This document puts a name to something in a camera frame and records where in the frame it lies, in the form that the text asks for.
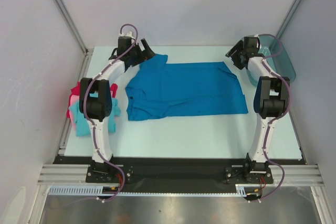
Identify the folded cyan t shirt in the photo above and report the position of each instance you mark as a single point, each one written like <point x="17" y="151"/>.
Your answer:
<point x="80" y="124"/>

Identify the right aluminium corner post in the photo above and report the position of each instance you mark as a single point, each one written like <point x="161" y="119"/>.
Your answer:
<point x="288" y="17"/>

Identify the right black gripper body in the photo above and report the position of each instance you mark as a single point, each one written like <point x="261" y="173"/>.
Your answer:
<point x="234" y="56"/>

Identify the teal transparent plastic bin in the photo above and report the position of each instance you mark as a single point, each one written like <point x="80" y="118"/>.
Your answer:
<point x="281" y="63"/>

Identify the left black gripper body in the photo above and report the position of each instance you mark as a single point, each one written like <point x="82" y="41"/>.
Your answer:
<point x="136" y="55"/>

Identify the light blue cable duct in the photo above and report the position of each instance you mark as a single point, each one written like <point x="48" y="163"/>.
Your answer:
<point x="76" y="190"/>

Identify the folded pink t shirt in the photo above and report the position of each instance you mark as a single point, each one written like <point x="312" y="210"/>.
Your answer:
<point x="74" y="97"/>

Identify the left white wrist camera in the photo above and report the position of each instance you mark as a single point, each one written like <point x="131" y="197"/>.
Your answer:
<point x="128" y="34"/>

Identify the left aluminium corner post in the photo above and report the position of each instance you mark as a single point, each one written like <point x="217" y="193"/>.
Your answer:
<point x="67" y="18"/>

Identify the aluminium corner post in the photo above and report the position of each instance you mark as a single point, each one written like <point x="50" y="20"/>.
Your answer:
<point x="67" y="18"/>
<point x="288" y="17"/>

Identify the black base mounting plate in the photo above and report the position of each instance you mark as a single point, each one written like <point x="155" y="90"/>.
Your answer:
<point x="173" y="175"/>

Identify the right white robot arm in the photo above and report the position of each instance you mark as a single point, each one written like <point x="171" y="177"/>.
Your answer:
<point x="271" y="103"/>

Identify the right light cable duct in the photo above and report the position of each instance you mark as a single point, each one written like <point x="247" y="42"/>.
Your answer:
<point x="250" y="189"/>

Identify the aluminium front frame rail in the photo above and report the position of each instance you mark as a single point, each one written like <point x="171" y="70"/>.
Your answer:
<point x="68" y="174"/>

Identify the blue t shirt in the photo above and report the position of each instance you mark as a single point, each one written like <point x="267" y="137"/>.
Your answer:
<point x="161" y="89"/>

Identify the folded red t shirt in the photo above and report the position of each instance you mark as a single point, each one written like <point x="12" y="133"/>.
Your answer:
<point x="114" y="86"/>

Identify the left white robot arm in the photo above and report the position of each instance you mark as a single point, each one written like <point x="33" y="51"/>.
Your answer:
<point x="95" y="99"/>

